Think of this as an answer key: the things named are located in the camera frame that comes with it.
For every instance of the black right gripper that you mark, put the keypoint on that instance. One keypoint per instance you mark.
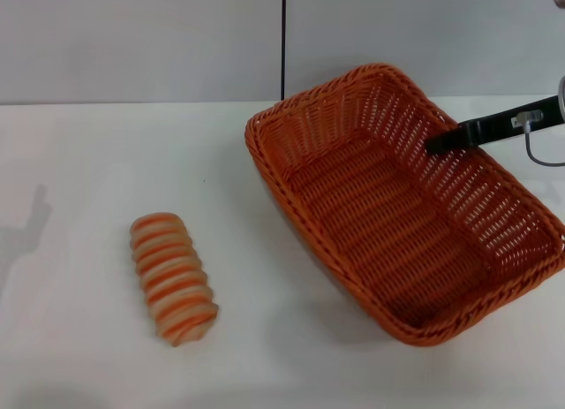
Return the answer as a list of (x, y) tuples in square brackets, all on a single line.
[(499, 127)]

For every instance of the orange woven plastic basket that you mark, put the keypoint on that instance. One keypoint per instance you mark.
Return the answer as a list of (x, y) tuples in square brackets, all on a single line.
[(375, 219)]

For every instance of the orange striped bread roll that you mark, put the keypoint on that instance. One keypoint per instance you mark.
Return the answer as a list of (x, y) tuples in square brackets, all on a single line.
[(170, 276)]

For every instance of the black vertical wall strip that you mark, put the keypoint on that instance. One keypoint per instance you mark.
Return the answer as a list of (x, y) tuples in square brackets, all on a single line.
[(284, 42)]

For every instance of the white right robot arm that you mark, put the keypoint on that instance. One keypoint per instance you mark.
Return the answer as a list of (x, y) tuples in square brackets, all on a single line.
[(562, 95)]

